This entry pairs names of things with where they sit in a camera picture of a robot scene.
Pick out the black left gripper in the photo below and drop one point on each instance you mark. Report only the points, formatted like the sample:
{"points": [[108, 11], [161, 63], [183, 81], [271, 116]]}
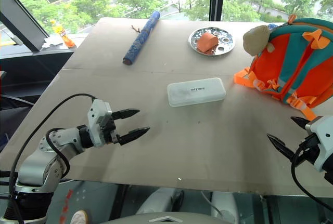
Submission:
{"points": [[109, 133]]}

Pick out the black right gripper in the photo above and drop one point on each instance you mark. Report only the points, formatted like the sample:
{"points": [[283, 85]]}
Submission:
{"points": [[309, 148]]}

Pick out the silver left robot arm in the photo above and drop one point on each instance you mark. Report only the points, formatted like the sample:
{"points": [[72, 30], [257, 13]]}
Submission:
{"points": [[33, 166]]}

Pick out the orange and teal backpack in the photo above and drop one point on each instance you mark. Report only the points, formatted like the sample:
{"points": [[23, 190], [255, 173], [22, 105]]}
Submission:
{"points": [[294, 63]]}

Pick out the translucent white plastic case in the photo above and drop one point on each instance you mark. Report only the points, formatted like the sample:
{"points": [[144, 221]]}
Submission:
{"points": [[196, 92]]}

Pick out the white rounded robot leg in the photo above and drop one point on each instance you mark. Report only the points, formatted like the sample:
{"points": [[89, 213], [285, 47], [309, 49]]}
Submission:
{"points": [[161, 200], [223, 204]]}

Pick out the blue patterned rolled scroll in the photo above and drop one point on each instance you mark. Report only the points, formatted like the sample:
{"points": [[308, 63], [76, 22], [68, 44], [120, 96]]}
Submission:
{"points": [[141, 38]]}

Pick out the small brown twig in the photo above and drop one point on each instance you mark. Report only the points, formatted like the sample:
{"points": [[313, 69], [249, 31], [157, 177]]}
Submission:
{"points": [[135, 29]]}

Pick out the beige plush toy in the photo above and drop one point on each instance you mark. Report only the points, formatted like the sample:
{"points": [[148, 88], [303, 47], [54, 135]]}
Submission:
{"points": [[256, 39]]}

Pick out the orange drink bottle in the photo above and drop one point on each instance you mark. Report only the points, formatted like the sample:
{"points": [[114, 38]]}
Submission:
{"points": [[63, 35]]}

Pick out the orange block on plate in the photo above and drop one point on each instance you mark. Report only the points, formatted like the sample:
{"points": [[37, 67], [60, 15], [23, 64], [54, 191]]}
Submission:
{"points": [[206, 41]]}

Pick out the crumpled white tissue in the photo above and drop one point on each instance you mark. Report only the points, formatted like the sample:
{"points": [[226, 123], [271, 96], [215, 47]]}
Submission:
{"points": [[50, 41]]}

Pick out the round perforated metal plate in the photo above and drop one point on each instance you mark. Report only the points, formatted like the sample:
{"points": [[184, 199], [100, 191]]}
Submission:
{"points": [[226, 39]]}

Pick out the black slanted window beam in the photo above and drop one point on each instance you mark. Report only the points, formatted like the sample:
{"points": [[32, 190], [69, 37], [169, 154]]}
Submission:
{"points": [[20, 18]]}

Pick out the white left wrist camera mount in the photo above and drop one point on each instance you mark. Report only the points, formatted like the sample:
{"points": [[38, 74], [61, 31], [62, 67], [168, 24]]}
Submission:
{"points": [[97, 120]]}

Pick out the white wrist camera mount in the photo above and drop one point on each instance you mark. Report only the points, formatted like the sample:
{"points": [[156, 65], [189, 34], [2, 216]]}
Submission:
{"points": [[325, 135], [97, 120]]}

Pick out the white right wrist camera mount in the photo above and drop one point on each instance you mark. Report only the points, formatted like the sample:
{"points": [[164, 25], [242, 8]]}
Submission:
{"points": [[325, 135]]}

